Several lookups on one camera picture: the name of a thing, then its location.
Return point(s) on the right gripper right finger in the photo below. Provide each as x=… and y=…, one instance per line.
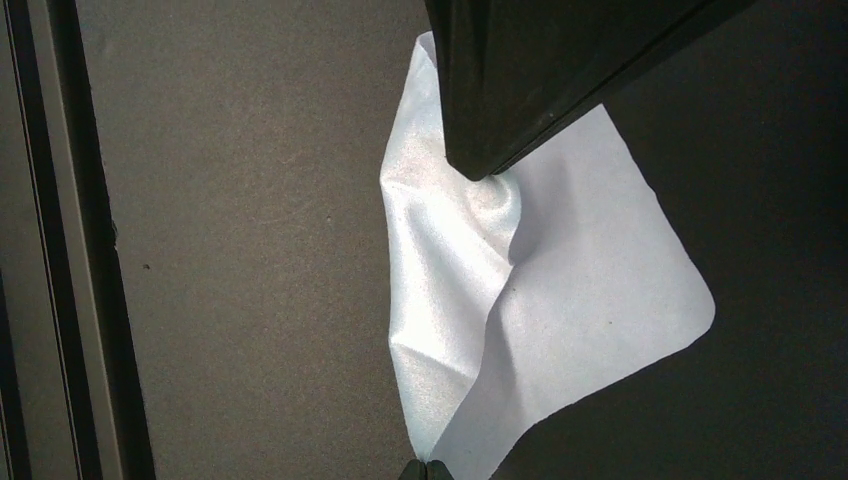
x=437, y=470

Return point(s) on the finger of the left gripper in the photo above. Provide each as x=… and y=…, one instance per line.
x=514, y=73

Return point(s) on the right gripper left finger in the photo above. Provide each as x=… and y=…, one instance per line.
x=414, y=470

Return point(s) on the light blue cleaning cloth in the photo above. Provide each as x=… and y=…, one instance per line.
x=520, y=294

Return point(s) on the black aluminium frame rail front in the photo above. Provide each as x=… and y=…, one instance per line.
x=71, y=400

